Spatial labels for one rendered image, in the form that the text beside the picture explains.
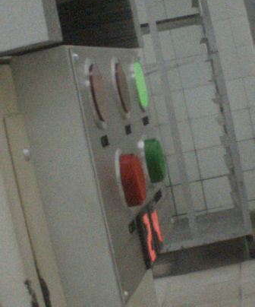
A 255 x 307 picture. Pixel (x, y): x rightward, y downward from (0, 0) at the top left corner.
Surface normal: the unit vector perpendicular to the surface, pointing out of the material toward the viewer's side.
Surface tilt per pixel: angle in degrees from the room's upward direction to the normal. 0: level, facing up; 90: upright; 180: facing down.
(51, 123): 90
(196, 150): 90
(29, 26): 90
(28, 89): 90
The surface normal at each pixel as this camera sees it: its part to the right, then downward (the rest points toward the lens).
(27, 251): 0.97, -0.19
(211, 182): -0.12, 0.07
